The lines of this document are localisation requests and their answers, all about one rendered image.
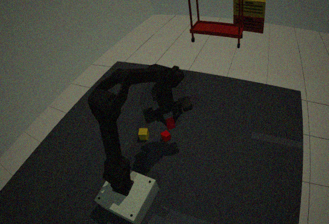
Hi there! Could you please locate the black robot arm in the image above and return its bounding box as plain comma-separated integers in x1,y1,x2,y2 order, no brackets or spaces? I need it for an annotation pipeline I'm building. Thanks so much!
88,64,185,196

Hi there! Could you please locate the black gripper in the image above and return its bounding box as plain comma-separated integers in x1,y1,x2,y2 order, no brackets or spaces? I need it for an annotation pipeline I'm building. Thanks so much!
142,95,193,126

